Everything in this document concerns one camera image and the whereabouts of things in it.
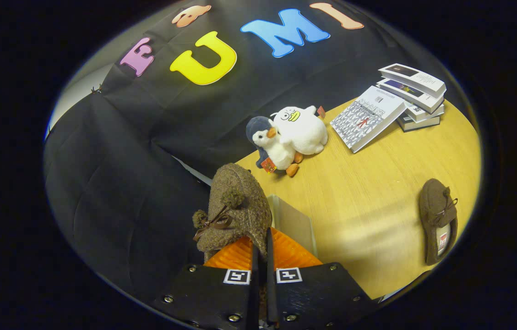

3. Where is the grey white penguin plush toy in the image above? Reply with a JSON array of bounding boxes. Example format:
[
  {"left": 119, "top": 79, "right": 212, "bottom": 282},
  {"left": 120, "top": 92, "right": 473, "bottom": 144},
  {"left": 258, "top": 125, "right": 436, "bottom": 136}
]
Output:
[{"left": 246, "top": 116, "right": 304, "bottom": 177}]

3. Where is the black backdrop cloth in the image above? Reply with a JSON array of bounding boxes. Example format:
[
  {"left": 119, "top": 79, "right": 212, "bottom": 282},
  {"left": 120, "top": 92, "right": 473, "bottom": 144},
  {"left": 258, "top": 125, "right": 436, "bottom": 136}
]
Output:
[{"left": 43, "top": 0, "right": 469, "bottom": 301}]

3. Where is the white book dark cover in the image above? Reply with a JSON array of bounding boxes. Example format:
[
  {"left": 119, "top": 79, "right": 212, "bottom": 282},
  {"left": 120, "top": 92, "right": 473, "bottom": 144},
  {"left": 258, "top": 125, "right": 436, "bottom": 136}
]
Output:
[{"left": 378, "top": 63, "right": 447, "bottom": 98}]

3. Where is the brown fuzzy shoe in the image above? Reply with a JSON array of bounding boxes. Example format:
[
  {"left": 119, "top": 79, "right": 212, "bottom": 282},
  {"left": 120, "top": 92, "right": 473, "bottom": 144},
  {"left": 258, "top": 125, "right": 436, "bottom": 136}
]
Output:
[
  {"left": 419, "top": 178, "right": 459, "bottom": 266},
  {"left": 193, "top": 163, "right": 273, "bottom": 264}
]

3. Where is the beige fabric storage box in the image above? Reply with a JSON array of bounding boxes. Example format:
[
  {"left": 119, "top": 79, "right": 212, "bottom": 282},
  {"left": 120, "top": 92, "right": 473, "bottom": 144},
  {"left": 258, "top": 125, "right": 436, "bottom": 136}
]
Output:
[{"left": 267, "top": 195, "right": 318, "bottom": 257}]

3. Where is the white duck plush toy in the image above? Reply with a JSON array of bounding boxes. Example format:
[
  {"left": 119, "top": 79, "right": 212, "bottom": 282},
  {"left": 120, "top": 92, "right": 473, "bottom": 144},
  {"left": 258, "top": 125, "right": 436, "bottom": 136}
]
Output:
[{"left": 271, "top": 105, "right": 328, "bottom": 155}]

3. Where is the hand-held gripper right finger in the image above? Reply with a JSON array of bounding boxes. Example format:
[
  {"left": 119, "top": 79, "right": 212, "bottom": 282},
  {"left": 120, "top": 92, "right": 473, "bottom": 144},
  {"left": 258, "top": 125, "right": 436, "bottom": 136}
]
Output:
[{"left": 265, "top": 227, "right": 378, "bottom": 330}]

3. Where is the patterned cover book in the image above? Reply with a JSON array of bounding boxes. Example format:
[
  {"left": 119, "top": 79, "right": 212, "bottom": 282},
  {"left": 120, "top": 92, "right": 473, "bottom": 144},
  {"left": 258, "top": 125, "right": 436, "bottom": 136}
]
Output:
[{"left": 330, "top": 86, "right": 406, "bottom": 154}]

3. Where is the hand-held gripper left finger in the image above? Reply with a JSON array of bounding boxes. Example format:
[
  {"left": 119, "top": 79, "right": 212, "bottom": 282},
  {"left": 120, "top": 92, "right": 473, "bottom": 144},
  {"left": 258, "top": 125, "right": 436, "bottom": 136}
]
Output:
[{"left": 151, "top": 236, "right": 260, "bottom": 330}]

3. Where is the white paperback book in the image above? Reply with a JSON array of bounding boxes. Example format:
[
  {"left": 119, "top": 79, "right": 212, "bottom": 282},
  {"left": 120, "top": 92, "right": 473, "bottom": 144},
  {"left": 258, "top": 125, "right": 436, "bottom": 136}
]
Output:
[{"left": 405, "top": 104, "right": 445, "bottom": 122}]

